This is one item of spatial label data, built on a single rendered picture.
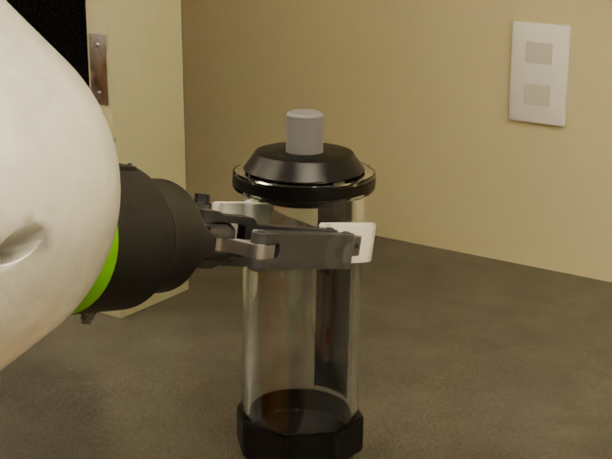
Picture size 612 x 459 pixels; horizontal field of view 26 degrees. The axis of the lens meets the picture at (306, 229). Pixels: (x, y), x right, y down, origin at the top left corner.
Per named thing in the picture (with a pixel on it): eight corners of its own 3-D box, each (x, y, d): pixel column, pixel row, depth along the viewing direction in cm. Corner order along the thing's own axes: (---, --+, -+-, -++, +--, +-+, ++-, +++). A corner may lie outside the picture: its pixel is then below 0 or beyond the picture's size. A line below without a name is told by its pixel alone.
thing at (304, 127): (290, 177, 107) (291, 96, 105) (387, 195, 102) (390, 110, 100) (218, 199, 100) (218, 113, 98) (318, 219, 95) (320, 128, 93)
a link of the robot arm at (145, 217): (-6, 312, 82) (107, 343, 77) (15, 124, 81) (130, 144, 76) (63, 306, 87) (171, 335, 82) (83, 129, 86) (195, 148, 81)
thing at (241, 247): (178, 218, 88) (211, 229, 83) (248, 222, 90) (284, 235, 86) (173, 253, 88) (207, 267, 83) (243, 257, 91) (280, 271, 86)
